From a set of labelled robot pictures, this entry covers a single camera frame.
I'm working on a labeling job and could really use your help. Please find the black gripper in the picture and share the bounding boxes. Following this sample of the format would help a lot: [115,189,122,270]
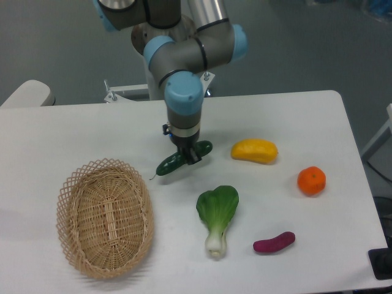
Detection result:
[162,123,202,165]

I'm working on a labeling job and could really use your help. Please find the dark green cucumber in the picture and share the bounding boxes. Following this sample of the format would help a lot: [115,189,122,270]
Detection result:
[151,140,213,179]

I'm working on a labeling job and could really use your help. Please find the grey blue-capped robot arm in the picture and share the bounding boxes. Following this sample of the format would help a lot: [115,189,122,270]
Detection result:
[93,1,248,165]

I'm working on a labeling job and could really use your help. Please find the green bok choy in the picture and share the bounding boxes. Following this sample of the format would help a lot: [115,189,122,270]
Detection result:
[196,186,239,258]

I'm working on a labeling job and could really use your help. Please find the yellow mango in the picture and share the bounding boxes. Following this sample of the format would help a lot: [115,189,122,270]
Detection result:
[230,138,279,164]

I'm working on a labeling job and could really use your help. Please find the woven wicker basket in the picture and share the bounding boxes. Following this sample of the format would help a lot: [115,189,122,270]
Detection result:
[56,159,154,279]

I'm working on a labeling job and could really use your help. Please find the orange tangerine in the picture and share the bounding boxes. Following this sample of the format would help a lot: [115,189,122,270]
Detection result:
[297,166,326,195]

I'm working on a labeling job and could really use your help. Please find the purple sweet potato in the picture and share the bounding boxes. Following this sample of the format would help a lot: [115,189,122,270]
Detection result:
[253,232,296,254]

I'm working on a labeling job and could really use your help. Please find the white chair armrest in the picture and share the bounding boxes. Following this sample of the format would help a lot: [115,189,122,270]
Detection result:
[1,80,56,109]

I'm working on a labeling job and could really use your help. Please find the black device at table edge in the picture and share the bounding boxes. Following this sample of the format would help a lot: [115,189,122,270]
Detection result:
[368,248,392,281]

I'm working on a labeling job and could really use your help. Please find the white furniture frame right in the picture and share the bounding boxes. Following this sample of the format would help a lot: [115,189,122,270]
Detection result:
[360,104,391,162]

